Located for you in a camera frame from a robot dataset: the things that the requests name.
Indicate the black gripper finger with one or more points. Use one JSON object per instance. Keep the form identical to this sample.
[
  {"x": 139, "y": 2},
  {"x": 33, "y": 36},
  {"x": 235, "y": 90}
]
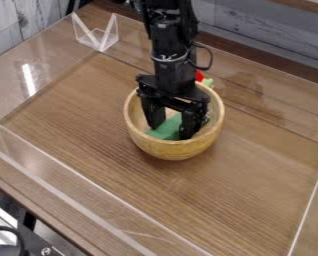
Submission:
[
  {"x": 191, "y": 124},
  {"x": 154, "y": 112}
]

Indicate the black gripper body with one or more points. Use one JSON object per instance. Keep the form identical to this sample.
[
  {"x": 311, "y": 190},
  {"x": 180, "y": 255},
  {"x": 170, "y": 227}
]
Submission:
[{"x": 172, "y": 84}]

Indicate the green rectangular block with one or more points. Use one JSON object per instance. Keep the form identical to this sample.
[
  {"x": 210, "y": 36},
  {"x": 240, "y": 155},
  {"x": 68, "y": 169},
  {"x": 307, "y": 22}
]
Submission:
[{"x": 167, "y": 130}]

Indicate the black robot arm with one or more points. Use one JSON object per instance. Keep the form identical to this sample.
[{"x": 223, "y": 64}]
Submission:
[{"x": 171, "y": 26}]

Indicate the brown wooden bowl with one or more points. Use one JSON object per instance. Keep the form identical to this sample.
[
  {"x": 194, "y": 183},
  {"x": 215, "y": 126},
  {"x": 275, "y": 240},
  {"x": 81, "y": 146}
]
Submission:
[{"x": 174, "y": 150}]

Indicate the red toy strawberry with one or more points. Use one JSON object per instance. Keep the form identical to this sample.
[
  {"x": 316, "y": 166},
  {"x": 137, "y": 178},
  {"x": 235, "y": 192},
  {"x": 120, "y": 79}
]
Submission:
[{"x": 206, "y": 81}]

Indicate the black device with logo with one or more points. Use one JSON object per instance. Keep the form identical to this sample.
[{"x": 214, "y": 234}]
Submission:
[{"x": 43, "y": 242}]

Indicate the clear acrylic corner bracket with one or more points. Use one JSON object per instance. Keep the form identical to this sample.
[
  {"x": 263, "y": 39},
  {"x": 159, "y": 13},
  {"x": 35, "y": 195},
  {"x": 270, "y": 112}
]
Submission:
[{"x": 96, "y": 38}]

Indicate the clear acrylic enclosure wall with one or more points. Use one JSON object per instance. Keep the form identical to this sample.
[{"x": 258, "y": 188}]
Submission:
[{"x": 242, "y": 200}]

